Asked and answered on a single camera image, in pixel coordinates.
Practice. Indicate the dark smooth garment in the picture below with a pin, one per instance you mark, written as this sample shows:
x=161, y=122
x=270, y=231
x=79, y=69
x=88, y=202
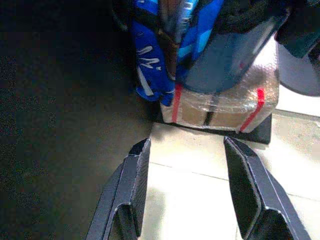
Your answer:
x=220, y=60

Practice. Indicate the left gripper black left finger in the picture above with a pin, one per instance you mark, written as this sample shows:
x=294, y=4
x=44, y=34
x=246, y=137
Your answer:
x=125, y=195

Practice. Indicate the black fuzzy garment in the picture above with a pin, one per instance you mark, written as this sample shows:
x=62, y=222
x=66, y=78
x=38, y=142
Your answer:
x=250, y=13

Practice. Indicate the white plastic basin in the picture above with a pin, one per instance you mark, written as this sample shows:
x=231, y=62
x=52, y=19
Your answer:
x=295, y=72

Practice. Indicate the dark teal cloth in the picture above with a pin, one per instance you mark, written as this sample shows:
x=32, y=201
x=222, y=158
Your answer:
x=297, y=40

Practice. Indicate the bubble-wrapped box with red tape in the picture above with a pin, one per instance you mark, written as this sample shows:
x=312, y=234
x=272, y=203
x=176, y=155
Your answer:
x=225, y=117

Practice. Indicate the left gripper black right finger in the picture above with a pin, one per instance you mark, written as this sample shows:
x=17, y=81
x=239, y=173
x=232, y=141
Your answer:
x=255, y=200

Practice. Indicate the blue patterned garment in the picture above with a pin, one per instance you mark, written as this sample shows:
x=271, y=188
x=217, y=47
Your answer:
x=150, y=50

